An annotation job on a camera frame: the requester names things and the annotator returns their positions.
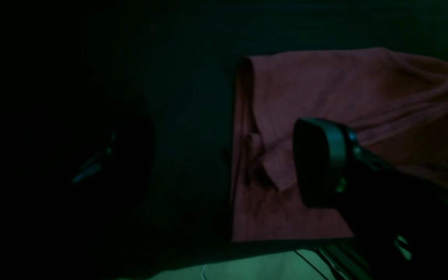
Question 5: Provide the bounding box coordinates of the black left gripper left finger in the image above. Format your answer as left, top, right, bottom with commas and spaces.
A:
0, 117, 156, 280

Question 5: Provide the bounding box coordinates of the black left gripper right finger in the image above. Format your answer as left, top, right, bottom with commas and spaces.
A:
292, 118, 448, 280

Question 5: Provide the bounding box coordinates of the red long-sleeve shirt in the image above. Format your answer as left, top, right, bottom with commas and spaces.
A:
231, 48, 448, 242

